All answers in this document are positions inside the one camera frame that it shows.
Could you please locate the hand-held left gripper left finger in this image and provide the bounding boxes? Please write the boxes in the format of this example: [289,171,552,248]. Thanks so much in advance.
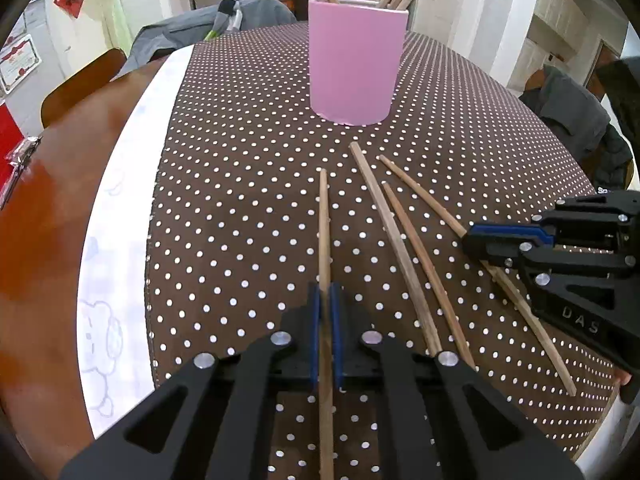
[60,282,322,480]

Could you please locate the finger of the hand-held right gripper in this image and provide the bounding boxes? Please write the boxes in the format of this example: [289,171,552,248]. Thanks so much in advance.
[462,232,640,376]
[470,195,633,252]

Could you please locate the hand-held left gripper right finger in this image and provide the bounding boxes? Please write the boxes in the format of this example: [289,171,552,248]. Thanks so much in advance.
[329,282,586,480]

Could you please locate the tan bamboo chopstick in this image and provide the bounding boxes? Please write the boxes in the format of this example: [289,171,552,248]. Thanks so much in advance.
[378,154,577,397]
[381,181,476,368]
[317,168,335,480]

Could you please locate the grey weathered chopstick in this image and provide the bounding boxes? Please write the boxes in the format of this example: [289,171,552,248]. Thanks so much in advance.
[349,141,443,357]

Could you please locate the pink cup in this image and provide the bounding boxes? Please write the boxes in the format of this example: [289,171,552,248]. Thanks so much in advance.
[307,0,405,127]

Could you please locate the dark cloth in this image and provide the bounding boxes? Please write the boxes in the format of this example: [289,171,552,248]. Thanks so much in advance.
[596,57,640,145]

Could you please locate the dark grey jacket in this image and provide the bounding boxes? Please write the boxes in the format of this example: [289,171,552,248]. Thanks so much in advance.
[520,62,633,192]

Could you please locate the brown door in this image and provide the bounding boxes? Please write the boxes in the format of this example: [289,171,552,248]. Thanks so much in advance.
[596,42,622,97]

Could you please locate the brown polka dot tablecloth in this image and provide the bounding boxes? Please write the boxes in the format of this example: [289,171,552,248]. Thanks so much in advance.
[145,22,626,480]

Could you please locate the dark wooden desk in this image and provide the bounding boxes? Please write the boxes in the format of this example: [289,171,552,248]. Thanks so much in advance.
[291,0,401,22]

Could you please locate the grey garment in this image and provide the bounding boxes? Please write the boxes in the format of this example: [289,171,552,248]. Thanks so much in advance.
[115,0,299,79]

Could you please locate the clear plastic packet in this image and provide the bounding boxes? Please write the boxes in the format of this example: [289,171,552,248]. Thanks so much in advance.
[6,136,42,167]

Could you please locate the red bag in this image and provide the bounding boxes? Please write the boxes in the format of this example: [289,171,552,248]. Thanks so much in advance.
[0,105,27,196]

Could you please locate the light green curtain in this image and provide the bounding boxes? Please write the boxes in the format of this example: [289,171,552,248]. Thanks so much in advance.
[87,0,134,52]

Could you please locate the group of award certificates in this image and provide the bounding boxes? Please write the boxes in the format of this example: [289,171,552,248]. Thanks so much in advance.
[0,15,42,94]

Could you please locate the white wall cabinets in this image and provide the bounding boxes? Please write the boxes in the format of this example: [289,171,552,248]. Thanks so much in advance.
[507,0,602,92]

